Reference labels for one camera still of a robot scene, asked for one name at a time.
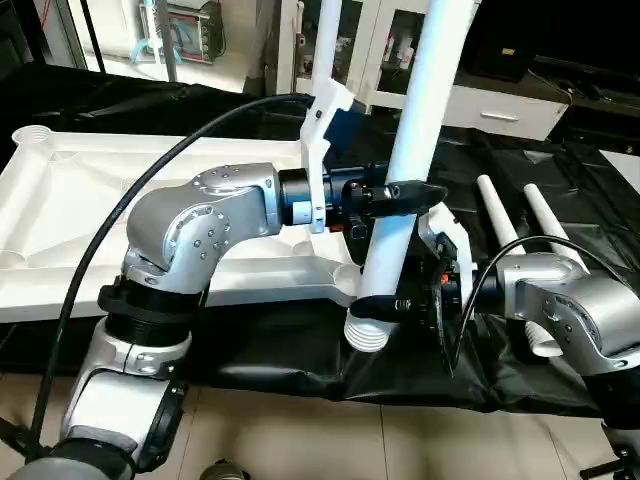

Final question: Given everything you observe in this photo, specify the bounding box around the white drawer unit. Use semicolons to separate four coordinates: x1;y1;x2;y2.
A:
438;84;573;143

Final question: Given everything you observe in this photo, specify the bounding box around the white plastic table leg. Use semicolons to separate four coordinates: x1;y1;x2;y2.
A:
311;0;344;103
344;0;477;352
476;174;567;360
524;182;589;269

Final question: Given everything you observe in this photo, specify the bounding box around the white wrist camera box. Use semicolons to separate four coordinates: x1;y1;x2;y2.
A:
299;77;360;237
417;204;473;333

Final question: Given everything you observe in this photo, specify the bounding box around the blue grey floor appliance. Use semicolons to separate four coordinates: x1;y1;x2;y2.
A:
133;0;228;68

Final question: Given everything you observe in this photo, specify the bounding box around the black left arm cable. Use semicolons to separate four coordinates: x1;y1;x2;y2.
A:
0;92;319;466

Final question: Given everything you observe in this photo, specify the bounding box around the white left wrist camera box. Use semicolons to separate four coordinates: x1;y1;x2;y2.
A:
299;77;360;237

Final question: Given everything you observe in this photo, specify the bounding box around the white plastic table top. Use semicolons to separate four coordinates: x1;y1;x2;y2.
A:
0;124;403;324

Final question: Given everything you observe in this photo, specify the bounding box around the white glass-door cabinet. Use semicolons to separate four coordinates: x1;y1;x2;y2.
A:
278;0;483;113

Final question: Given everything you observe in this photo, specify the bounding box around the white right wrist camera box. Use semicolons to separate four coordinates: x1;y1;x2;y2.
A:
417;204;473;333

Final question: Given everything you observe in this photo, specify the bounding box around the black work mat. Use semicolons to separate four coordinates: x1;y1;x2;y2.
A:
0;62;640;416

